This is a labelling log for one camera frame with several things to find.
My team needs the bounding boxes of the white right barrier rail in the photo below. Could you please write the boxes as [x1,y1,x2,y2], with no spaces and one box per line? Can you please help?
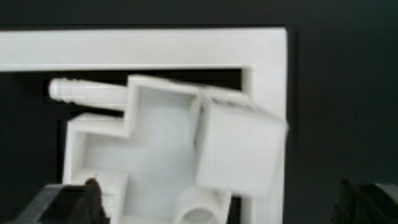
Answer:
[240,28,288,224]

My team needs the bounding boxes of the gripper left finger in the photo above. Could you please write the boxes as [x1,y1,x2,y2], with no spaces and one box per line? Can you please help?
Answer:
[14,178,110,224]

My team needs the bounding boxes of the white chair leg block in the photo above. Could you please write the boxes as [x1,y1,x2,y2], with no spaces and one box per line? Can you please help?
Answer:
[195,98,288,197]

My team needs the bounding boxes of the white seat block with pegs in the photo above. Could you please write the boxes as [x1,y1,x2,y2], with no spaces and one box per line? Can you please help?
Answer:
[48,75,247,224]

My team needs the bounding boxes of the white barrier rail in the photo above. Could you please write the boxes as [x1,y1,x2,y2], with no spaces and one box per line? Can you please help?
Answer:
[240,28,288,224]
[0,28,288,74]

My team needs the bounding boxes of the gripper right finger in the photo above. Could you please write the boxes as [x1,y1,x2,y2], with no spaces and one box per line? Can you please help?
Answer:
[332,179,398,224]

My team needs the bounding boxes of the white front barrier rail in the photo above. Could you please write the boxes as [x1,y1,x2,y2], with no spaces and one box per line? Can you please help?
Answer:
[0,28,288,74]

